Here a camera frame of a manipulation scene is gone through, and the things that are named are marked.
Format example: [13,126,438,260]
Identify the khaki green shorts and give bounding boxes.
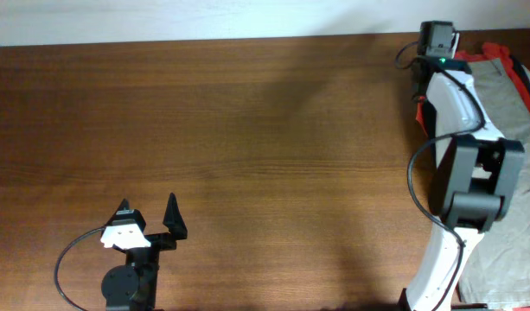
[459,59,530,309]

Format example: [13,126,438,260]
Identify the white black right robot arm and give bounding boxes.
[397,21,525,311]

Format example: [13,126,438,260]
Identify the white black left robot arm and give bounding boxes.
[100,194,188,311]

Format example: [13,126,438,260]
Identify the red garment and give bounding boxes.
[415,42,530,139]

